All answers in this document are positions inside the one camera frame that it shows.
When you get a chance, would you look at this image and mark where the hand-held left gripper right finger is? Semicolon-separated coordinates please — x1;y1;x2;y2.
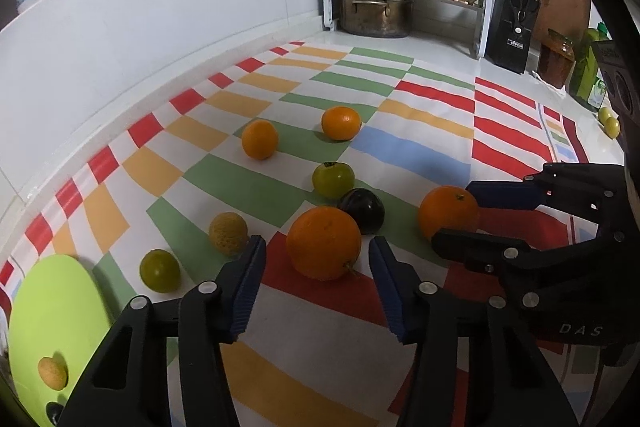
371;237;568;427

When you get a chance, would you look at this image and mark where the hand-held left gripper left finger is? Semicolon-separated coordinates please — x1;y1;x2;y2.
57;235;267;427

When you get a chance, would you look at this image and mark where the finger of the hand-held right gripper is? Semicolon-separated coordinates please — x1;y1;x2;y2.
432;227;626;288
467;163;626;228

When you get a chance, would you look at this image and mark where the bumpy tan round fruit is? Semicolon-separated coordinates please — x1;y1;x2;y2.
208;212;249;256

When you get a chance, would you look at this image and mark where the large orange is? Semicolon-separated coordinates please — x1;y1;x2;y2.
285;206;362;282

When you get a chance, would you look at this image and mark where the dark purple plum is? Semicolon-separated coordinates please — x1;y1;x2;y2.
337;188;385;235

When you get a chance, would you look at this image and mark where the small green tomato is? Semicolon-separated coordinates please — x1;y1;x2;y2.
139;249;181;293

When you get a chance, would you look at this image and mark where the green tomato with calyx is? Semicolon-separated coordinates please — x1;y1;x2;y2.
312;161;355;200

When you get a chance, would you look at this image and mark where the lime green plate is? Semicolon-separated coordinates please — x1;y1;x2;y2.
7;254;118;427

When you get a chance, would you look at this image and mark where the checkered colourful tablecloth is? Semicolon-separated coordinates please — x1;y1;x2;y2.
0;41;601;427

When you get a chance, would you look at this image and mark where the glass jar of red sauce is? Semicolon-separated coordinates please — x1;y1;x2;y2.
537;28;576;90

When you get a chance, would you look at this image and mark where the black knife block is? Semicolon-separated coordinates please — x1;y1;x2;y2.
486;0;541;74

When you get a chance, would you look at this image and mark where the green plastic bottle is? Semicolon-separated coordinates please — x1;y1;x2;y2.
570;22;613;108

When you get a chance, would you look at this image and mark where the small tan round fruit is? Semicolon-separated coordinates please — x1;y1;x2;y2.
37;356;68;391

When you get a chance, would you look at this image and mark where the large steel stockpot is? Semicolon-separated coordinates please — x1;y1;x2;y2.
331;0;414;38

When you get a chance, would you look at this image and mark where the white dish rack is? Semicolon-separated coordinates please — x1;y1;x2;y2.
321;0;493;60

